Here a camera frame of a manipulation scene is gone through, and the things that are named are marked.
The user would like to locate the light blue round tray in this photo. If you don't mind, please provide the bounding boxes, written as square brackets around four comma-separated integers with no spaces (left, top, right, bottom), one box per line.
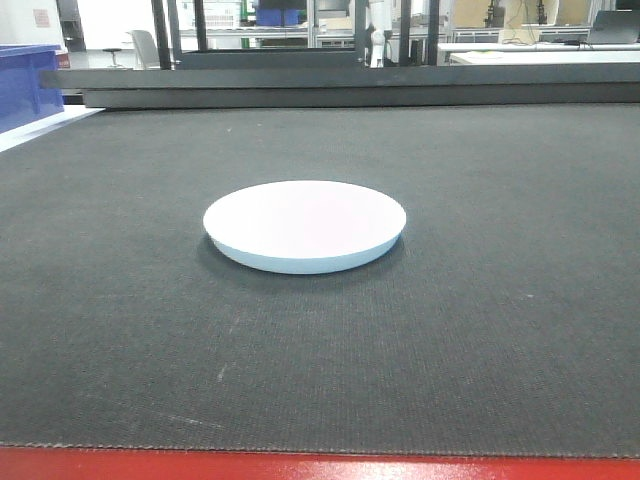
[203,180,407,275]

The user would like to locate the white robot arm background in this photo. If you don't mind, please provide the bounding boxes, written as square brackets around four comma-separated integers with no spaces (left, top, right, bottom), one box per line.
[366,0,393,68]

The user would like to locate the dark grey table mat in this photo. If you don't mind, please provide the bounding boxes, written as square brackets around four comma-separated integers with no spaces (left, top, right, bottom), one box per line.
[1,105,639,458]

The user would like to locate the white background tables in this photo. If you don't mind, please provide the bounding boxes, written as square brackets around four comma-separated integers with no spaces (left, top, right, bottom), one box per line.
[437,43,639,66]

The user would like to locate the grey office chair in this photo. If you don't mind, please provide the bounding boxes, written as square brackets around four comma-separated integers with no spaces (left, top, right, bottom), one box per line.
[129,30,160,70]

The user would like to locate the black round stool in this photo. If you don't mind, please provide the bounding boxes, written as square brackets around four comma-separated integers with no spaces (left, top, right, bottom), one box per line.
[103,47,125,69]

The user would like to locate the blue plastic bin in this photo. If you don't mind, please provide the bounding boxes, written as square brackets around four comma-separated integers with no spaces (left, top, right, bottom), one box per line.
[0,44,64,133]

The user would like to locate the grey laptop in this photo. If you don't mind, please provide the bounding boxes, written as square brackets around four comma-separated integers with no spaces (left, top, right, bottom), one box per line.
[586,10,639,45]

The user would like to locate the dark metal frame beams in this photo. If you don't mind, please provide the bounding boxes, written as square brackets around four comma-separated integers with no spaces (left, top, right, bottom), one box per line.
[40,1,639,109]

